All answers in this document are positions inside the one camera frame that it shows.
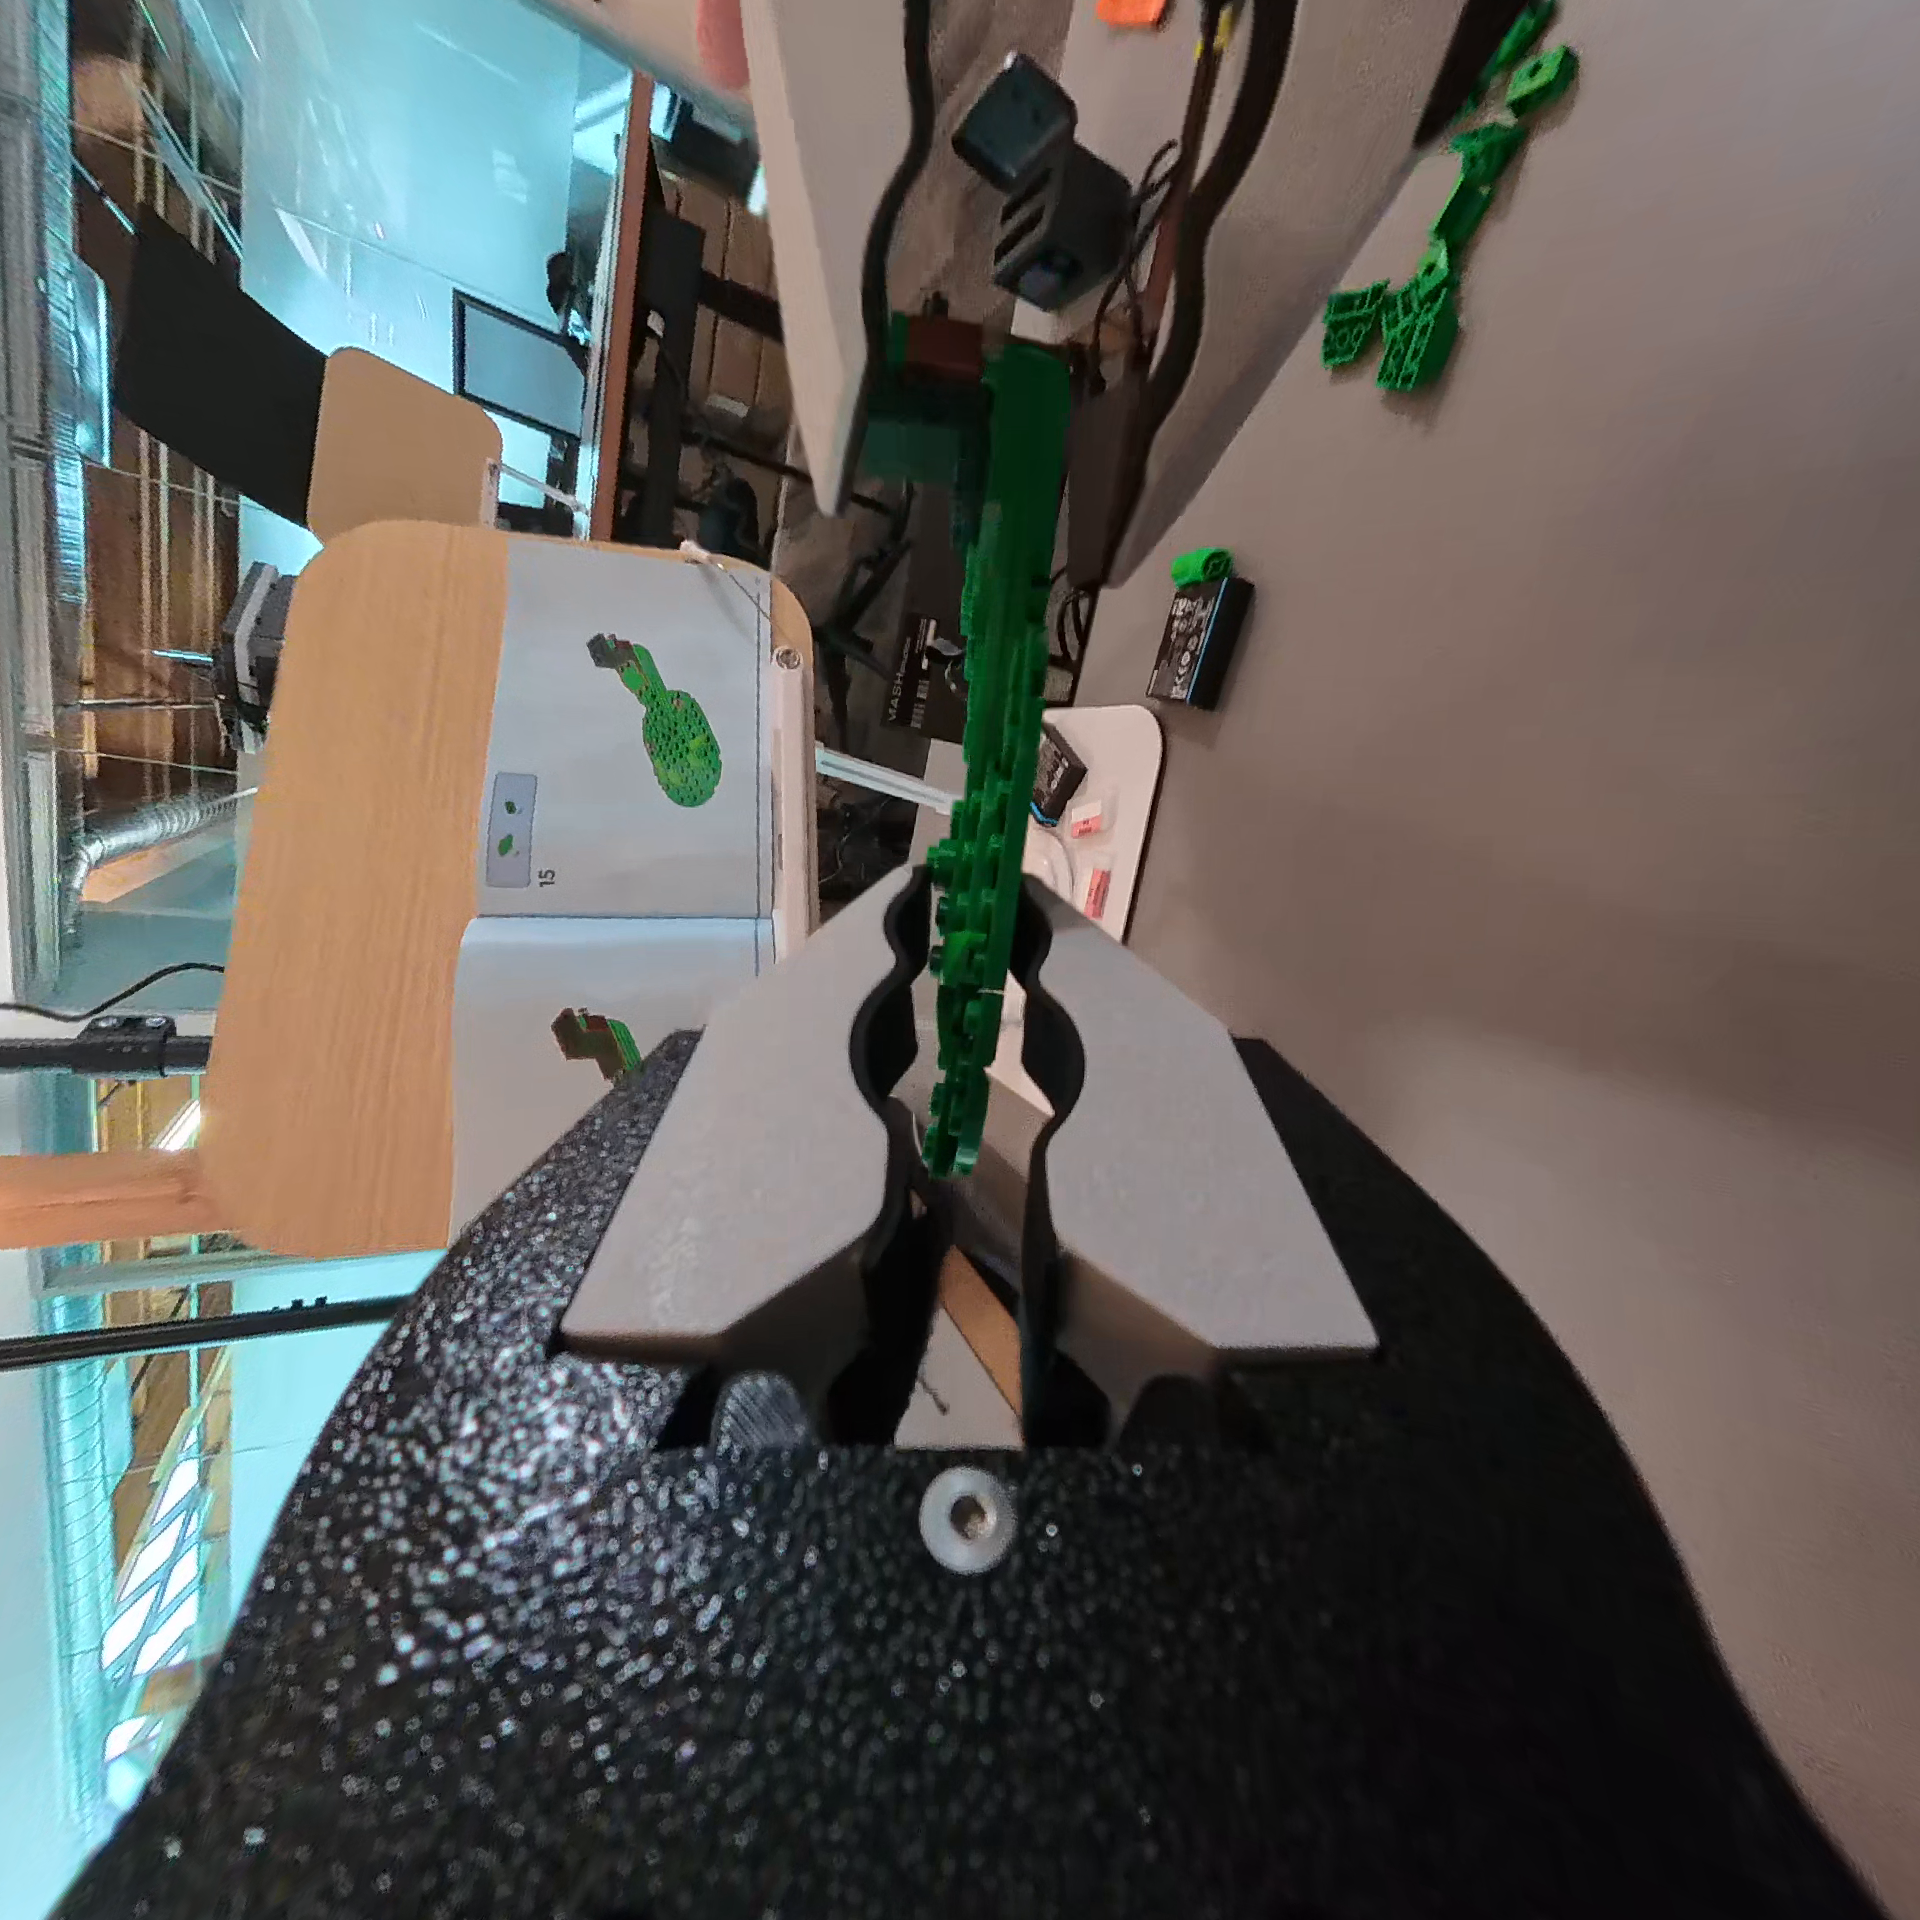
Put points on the dark green brick piece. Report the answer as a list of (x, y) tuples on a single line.
[(922, 434)]

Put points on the instruction booklet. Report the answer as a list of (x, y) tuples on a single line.
[(630, 870)]

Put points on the black battery charger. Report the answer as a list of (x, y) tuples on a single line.
[(1201, 646)]

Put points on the grey desk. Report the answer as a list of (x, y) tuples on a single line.
[(1575, 902)]

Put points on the white tray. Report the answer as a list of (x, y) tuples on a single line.
[(1131, 750)]

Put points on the grey boxy device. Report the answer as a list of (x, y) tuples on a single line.
[(254, 661)]

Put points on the green brick leaf assembly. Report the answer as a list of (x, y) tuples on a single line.
[(1004, 676)]

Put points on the small wooden board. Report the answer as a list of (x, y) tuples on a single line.
[(406, 441)]

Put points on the small green round piece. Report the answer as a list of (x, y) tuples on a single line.
[(1201, 568)]

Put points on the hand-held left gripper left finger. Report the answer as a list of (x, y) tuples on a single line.
[(721, 1172)]

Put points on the silver ventilation duct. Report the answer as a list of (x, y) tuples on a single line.
[(148, 848)]

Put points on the black printed card box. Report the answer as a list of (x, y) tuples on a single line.
[(916, 676)]

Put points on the brown wooden partition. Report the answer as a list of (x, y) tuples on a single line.
[(623, 300)]

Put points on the orange sticker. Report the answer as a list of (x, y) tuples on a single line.
[(1131, 9)]

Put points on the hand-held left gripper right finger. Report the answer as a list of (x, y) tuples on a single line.
[(1185, 1185)]

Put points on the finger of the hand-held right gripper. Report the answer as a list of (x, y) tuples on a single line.
[(1319, 150), (810, 225)]

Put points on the pile of green bricks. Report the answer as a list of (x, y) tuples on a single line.
[(1417, 329)]

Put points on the black panel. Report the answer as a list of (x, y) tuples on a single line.
[(218, 376)]

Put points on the black battery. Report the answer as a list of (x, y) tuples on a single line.
[(1062, 778)]

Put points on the black stand rod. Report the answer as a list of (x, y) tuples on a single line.
[(225, 1333)]

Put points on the dark monitor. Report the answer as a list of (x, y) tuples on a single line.
[(522, 373)]

